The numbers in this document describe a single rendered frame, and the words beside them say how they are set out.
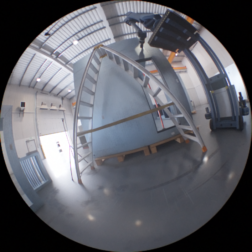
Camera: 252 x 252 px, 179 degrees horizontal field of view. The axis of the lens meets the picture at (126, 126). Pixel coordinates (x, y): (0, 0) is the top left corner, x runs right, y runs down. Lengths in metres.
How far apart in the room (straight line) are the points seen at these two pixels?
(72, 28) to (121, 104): 7.24
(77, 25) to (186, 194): 8.41
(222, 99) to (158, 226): 2.27
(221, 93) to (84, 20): 7.94
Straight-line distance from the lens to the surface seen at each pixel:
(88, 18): 7.59
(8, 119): 1.66
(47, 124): 10.82
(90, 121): 1.54
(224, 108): 2.26
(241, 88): 6.40
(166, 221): 0.77
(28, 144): 9.58
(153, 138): 1.69
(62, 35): 7.98
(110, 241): 0.83
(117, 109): 1.67
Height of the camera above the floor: 0.74
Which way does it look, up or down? 2 degrees down
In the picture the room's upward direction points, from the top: 18 degrees counter-clockwise
